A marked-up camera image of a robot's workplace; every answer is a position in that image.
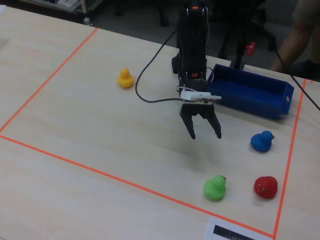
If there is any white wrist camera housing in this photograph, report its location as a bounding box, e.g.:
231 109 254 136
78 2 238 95
179 90 222 104

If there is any orange tape border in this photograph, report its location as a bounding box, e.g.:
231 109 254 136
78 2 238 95
0 27 308 240

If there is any green rubber duck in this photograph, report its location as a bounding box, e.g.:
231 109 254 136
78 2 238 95
203 174 227 202

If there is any yellow rubber duck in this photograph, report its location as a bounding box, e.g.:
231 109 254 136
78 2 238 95
116 68 135 89

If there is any blue plastic box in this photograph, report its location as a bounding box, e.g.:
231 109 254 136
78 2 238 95
206 63 295 121

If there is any black clamp stand red handle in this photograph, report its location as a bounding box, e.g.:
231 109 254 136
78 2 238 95
229 0 258 70

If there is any storage shelf with items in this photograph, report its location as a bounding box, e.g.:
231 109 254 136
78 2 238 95
19 0 104 19

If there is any black camera cable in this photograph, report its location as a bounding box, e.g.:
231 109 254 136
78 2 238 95
134 24 184 104

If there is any blue rubber duck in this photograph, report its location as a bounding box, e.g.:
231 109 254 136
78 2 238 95
250 130 275 153

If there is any white paper with black bar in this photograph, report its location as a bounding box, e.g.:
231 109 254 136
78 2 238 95
203 216 273 240

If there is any person in khaki shorts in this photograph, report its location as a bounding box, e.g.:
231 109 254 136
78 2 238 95
270 0 320 81

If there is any red rubber duck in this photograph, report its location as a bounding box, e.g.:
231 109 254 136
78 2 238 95
253 175 278 200

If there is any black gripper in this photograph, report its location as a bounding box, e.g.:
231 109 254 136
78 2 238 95
177 101 223 140

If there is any black cable across table edge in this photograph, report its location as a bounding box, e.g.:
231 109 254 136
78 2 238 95
274 48 320 112

